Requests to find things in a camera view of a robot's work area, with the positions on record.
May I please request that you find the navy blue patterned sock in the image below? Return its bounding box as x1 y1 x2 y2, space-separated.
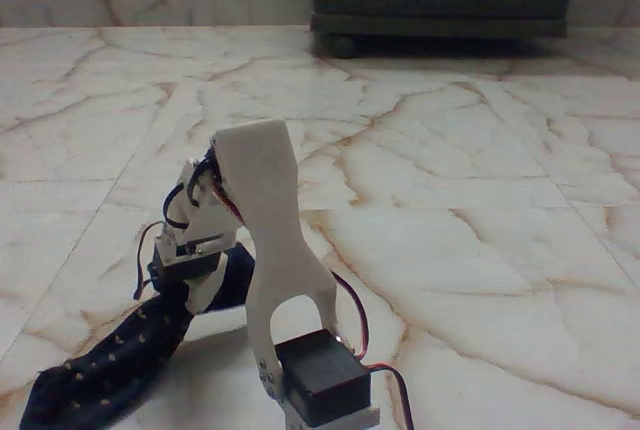
19 242 257 430

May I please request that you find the black caster wheel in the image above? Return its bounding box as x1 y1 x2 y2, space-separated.
327 35 357 59

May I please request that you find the thin gripper servo cable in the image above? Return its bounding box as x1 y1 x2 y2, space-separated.
132 222 160 302

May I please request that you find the looped red white black cable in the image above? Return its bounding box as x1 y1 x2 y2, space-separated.
329 269 370 362

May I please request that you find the red black servo cable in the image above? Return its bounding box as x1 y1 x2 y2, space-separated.
363 361 415 430

